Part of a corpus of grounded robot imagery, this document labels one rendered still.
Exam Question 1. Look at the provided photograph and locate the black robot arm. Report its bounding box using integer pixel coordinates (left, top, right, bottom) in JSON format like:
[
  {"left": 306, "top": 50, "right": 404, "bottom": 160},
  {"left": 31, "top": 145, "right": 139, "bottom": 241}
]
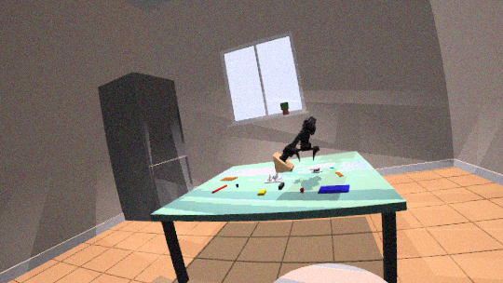
[{"left": 279, "top": 116, "right": 317, "bottom": 163}]

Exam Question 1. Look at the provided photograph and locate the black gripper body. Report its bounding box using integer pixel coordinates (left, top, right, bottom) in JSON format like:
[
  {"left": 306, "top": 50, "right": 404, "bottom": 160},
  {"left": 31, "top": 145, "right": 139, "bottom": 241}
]
[{"left": 292, "top": 140, "right": 319, "bottom": 154}]

